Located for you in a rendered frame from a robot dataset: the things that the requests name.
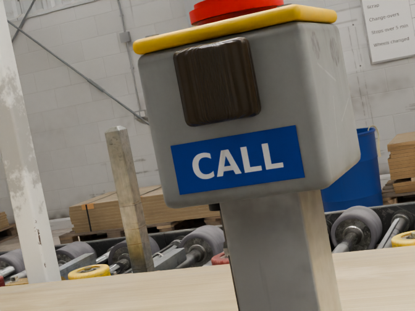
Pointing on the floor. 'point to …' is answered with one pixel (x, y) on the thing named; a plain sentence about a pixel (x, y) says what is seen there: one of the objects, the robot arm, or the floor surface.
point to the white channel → (23, 170)
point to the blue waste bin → (357, 178)
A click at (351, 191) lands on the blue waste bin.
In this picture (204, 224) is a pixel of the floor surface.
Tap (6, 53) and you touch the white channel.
